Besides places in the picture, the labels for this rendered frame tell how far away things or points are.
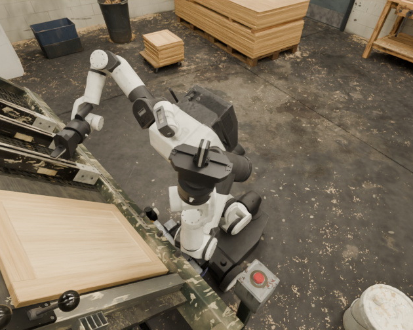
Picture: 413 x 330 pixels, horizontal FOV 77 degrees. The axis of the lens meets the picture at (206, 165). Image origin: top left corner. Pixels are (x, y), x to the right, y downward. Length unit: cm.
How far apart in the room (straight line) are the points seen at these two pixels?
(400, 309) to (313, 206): 99
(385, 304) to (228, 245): 97
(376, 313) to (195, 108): 149
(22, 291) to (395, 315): 176
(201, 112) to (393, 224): 215
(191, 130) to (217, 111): 12
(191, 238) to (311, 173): 213
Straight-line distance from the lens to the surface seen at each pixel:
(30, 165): 129
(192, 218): 74
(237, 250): 197
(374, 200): 283
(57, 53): 528
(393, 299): 197
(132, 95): 114
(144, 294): 91
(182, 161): 51
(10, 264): 82
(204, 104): 99
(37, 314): 68
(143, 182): 258
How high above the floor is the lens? 195
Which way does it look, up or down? 47 degrees down
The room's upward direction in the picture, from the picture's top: straight up
